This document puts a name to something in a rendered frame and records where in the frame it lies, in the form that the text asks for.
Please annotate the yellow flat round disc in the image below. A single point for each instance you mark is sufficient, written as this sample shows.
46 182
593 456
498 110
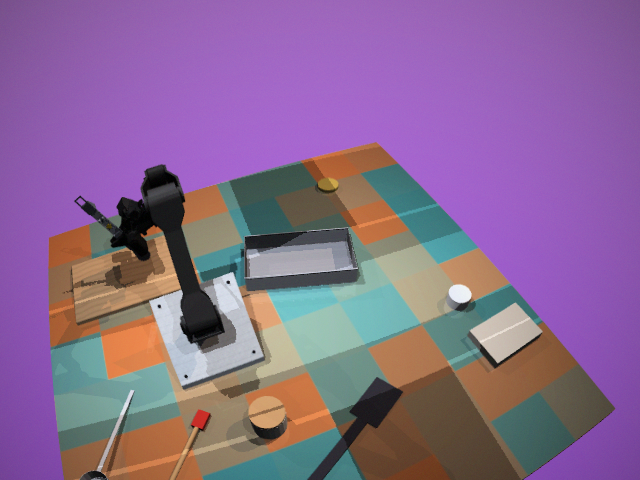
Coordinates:
328 185

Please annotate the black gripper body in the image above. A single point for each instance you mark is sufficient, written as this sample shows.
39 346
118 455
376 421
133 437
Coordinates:
135 240

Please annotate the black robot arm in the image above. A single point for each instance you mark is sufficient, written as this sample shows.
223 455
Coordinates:
163 197

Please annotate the light wooden board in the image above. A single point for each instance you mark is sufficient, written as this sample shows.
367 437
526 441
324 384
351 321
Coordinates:
118 281

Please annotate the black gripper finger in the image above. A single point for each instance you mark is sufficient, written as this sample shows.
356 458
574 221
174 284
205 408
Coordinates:
122 226
121 240

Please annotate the short grey cylinder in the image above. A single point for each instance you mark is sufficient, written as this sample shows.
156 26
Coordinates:
458 297

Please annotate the black spatula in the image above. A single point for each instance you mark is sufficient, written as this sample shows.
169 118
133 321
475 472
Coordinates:
372 408

